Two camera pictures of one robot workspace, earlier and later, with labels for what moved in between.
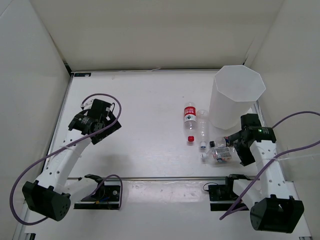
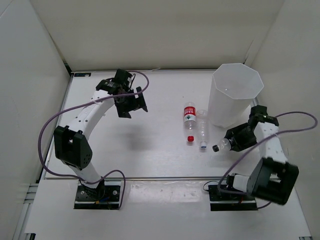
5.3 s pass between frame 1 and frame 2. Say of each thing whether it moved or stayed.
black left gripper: moved
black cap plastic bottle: moved
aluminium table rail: stayed
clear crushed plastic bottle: stayed
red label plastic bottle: stayed
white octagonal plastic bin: stayed
